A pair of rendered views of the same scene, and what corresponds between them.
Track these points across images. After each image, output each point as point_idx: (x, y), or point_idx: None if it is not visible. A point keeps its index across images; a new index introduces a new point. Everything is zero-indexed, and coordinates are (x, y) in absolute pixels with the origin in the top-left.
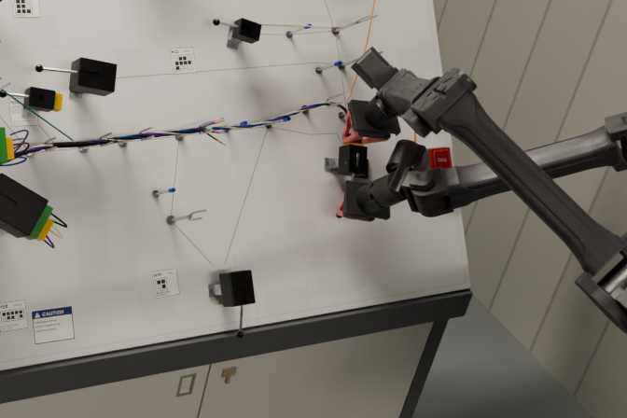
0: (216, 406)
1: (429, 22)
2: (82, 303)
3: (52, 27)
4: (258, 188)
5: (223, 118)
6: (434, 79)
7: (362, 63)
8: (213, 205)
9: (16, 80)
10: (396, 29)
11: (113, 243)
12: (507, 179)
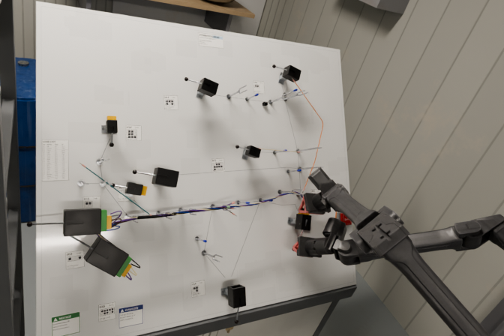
0: None
1: (343, 148)
2: (149, 302)
3: (148, 146)
4: (253, 234)
5: (237, 196)
6: (372, 213)
7: (315, 177)
8: (227, 244)
9: (124, 175)
10: (327, 151)
11: (170, 267)
12: (433, 306)
